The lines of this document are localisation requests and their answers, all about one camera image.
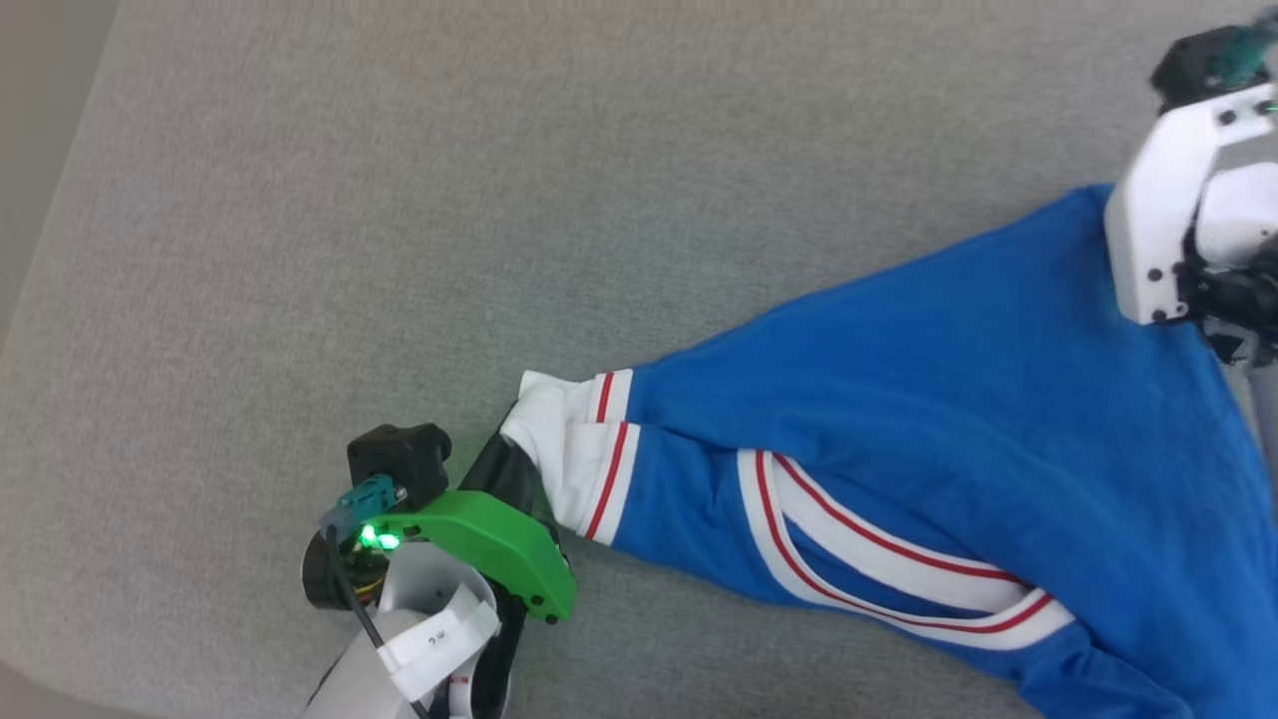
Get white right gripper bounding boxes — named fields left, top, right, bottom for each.
left=1103, top=84, right=1278, bottom=327

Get black cable with teal plug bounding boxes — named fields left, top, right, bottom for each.
left=319, top=474, right=430, bottom=719

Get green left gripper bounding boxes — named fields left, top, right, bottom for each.
left=359, top=399, right=578, bottom=623

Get grey fabric sofa cushion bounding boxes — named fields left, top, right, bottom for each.
left=0, top=0, right=1278, bottom=719

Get blue garment white red stripes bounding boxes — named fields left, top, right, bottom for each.
left=499, top=183, right=1278, bottom=719

